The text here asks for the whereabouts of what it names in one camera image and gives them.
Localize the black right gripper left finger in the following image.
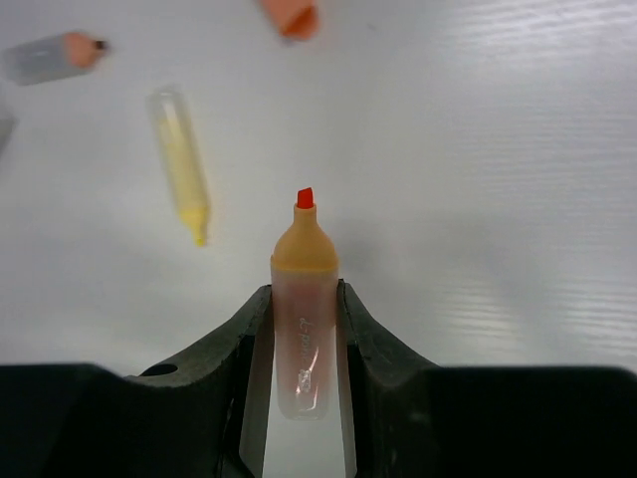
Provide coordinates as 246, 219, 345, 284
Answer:
1, 286, 271, 477

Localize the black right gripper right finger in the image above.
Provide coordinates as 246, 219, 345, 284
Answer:
336, 283, 636, 477

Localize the orange-tipped clear marker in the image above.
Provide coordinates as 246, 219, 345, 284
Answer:
1, 31, 109, 86

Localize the yellow marker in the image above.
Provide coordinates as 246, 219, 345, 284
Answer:
147, 86, 211, 247

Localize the pink marker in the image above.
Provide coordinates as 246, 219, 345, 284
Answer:
271, 187, 339, 420

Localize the orange marker cap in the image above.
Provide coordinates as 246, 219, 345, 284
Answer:
259, 0, 319, 40

